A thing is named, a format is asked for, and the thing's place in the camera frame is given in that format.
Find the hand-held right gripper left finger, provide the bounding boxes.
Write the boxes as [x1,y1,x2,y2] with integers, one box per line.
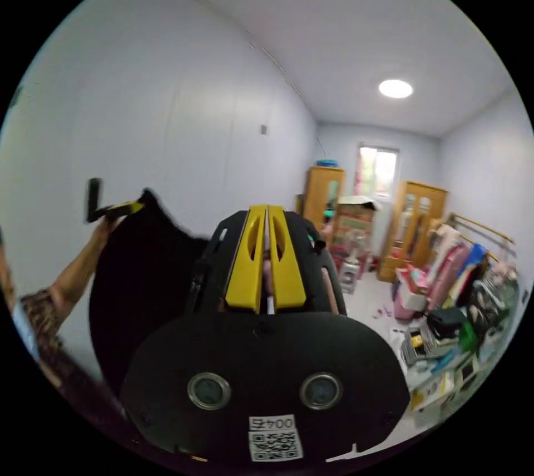
[224,204,268,315]

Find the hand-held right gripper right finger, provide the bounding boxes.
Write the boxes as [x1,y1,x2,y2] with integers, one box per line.
[267,205,308,311]

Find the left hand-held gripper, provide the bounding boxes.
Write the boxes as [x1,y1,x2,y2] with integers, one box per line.
[86,200,146,224]

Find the black pants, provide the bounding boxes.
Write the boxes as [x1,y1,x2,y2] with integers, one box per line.
[88,188,214,395]

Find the person's left forearm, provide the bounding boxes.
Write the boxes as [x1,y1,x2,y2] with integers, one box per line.
[48,229,114,320]

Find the person's left hand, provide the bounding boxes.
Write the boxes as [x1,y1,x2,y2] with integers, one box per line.
[96,215,124,239]

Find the grey plastic stool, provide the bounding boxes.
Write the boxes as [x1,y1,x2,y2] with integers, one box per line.
[338,260,362,294]

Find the printed carton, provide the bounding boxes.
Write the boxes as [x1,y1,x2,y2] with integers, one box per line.
[331,195,383,252]

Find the wooden wardrobe with oval mirror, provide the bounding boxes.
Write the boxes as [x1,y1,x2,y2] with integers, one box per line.
[303,158,347,244]

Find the wooden wardrobe with two doors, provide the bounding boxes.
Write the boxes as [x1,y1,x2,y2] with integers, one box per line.
[377,180,449,283]

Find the window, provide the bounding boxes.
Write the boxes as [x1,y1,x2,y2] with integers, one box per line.
[359,143,400,198]

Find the person's body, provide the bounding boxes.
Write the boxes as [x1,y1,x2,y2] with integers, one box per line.
[0,225,130,443]

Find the clothes rack with garments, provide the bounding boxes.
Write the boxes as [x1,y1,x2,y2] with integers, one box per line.
[428,212,521,320]

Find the round ceiling lamp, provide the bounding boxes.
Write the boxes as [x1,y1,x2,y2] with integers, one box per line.
[378,79,414,100]

